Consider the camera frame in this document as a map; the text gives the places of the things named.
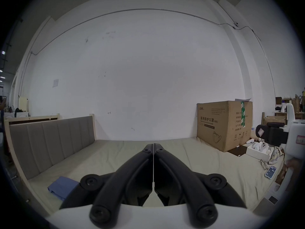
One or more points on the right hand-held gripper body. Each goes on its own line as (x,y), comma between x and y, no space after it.
(296,137)

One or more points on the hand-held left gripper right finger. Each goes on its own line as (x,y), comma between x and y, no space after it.
(174,175)

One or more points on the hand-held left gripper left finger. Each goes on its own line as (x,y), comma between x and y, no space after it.
(133,175)

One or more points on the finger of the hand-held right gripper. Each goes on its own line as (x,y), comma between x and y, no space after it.
(274,136)

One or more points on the person's right hand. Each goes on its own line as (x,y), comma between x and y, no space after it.
(296,163)

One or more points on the small open cardboard carton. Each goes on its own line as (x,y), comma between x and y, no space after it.
(274,119)

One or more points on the plaid cloth bag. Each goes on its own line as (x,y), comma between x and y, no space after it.
(276,155)

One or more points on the white open box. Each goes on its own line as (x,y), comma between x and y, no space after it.
(258,151)

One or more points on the bed with beige sheet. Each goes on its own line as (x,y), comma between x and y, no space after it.
(114,156)

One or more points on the wooden table with cartons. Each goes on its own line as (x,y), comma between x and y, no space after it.
(297,108)

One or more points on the eyeglasses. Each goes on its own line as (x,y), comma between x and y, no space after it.
(263,164)

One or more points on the smartphone with pale case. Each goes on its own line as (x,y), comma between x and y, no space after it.
(271,172)

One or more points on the dark brown flat card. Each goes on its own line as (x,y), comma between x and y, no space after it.
(238,150)

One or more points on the large cardboard carton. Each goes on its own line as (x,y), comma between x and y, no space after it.
(221,125)

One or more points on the blue folded garment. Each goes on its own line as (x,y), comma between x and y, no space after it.
(62,187)

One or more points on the grey padded headboard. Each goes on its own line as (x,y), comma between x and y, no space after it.
(52,144)

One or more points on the bare wooden bed frame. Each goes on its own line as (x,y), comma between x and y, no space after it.
(33,119)

